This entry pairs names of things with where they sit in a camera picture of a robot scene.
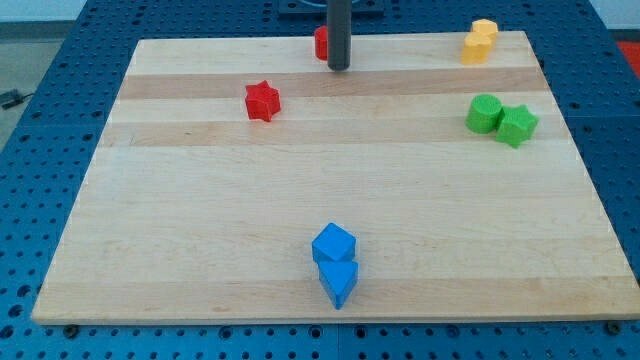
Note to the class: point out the red star block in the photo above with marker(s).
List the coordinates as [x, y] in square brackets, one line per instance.
[262, 101]

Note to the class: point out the green star block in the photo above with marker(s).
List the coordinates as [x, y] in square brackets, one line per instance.
[515, 125]

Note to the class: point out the blue cube block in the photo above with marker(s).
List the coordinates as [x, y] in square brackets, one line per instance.
[333, 244]

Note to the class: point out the light wooden board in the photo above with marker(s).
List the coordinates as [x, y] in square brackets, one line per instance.
[191, 213]

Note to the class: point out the blue triangle block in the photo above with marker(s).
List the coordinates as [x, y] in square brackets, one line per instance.
[338, 278]

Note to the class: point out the red cylinder block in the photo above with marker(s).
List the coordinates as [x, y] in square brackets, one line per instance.
[321, 43]

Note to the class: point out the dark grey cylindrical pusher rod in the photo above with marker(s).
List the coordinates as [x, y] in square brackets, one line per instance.
[339, 34]

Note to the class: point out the green cylinder block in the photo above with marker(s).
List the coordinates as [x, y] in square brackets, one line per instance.
[483, 113]

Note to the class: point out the yellow heart block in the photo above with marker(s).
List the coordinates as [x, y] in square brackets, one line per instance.
[476, 48]

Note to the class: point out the yellow hexagon block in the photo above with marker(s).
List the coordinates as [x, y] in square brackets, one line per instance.
[487, 28]

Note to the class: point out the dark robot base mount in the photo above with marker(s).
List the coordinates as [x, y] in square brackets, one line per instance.
[300, 8]

